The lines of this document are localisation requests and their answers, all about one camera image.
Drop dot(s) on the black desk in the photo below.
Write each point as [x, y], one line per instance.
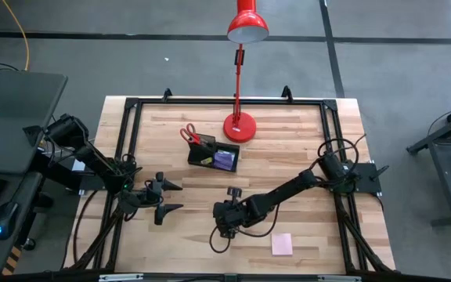
[14, 125]

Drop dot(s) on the black aluminium table frame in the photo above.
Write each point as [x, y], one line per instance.
[229, 101]

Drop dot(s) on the silver bracket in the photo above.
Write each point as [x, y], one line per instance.
[339, 279]
[120, 277]

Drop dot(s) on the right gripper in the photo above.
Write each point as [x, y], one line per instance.
[231, 214]

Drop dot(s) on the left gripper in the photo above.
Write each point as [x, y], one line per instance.
[145, 197]

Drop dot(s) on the dark grey desk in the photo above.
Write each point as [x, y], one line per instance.
[22, 184]

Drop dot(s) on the dark metal stand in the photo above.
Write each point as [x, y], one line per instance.
[444, 180]

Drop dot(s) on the black mesh desk organizer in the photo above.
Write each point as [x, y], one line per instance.
[198, 156]

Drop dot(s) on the black frame bracket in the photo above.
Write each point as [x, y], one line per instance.
[287, 93]
[167, 95]

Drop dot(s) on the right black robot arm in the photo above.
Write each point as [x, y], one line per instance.
[284, 192]

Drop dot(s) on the pink sticky note pad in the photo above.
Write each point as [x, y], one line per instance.
[281, 244]

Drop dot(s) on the red desk lamp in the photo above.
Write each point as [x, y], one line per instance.
[240, 127]

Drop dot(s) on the black computer mouse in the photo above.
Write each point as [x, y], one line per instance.
[8, 213]

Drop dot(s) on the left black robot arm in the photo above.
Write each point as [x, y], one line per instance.
[92, 156]

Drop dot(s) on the purple sticky note pad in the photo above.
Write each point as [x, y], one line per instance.
[224, 160]

